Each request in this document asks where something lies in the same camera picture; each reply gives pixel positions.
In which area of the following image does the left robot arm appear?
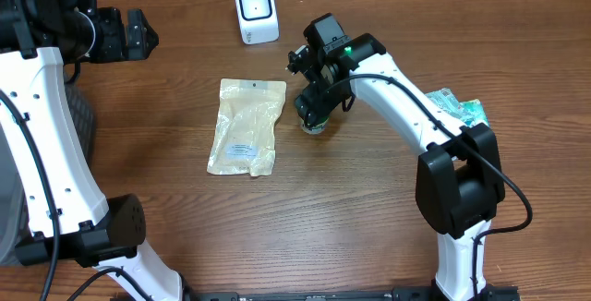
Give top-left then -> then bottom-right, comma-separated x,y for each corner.
1,0 -> 192,300

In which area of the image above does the green lid jar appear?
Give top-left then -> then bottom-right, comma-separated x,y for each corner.
300,117 -> 329,135

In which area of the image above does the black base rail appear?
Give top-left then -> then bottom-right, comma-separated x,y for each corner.
181,285 -> 521,301

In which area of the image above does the grey plastic mesh basket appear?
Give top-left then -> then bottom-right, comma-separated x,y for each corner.
1,84 -> 96,267

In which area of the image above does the green tissue packet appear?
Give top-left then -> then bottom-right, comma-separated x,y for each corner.
460,99 -> 489,127

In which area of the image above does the teal tissue packet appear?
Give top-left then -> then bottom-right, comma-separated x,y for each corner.
426,88 -> 466,120

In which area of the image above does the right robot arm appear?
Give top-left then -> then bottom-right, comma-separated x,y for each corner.
287,14 -> 505,300

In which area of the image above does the beige paper pouch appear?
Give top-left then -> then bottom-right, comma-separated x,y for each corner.
207,78 -> 287,177

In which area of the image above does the white barcode scanner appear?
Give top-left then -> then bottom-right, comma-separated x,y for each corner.
235,0 -> 280,45

